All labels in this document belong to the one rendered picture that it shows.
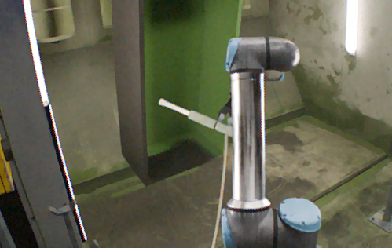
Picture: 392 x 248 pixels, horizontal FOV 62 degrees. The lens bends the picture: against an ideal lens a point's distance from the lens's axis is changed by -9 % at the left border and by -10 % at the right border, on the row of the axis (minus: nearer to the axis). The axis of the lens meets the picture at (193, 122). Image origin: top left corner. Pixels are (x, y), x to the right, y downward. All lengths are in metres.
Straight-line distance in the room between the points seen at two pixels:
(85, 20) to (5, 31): 2.02
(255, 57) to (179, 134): 1.48
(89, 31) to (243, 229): 2.41
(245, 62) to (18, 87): 0.76
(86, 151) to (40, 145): 1.67
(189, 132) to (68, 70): 1.18
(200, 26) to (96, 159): 1.39
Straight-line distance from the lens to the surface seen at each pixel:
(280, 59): 1.23
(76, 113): 3.03
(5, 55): 1.24
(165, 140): 2.55
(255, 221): 1.21
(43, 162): 1.36
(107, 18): 2.96
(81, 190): 2.98
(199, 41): 2.33
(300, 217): 1.22
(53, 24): 2.79
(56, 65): 3.15
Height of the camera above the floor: 1.68
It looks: 24 degrees down
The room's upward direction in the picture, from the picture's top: 4 degrees counter-clockwise
